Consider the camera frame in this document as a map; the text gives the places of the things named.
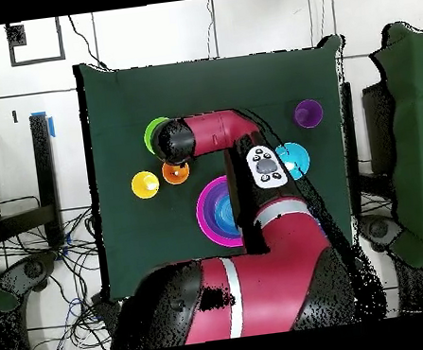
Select purple bowl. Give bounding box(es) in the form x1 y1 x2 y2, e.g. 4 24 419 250
199 180 243 244

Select orange cup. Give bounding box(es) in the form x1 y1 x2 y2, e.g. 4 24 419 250
161 159 192 186

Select large pink bowl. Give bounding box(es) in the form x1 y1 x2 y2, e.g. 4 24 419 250
191 173 245 253

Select blue ringed flat-bottom bowl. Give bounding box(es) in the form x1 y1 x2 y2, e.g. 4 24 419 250
211 193 241 238

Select green bowl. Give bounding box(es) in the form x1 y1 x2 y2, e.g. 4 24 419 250
141 115 174 156

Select yellow cup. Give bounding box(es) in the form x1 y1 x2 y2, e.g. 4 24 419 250
130 168 163 201

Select cyan bowl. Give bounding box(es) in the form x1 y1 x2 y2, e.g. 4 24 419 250
273 139 313 184

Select purple cup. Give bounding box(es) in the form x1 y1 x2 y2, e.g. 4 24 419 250
290 96 326 131

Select black stand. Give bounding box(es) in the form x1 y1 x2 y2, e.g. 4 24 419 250
0 112 67 255
337 80 368 216

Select blue tape piece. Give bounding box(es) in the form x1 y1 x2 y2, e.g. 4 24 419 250
30 110 56 142

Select black box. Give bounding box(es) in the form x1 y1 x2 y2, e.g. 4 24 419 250
90 289 126 327

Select grey chair base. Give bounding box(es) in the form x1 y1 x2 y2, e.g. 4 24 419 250
0 250 62 298
357 210 409 255

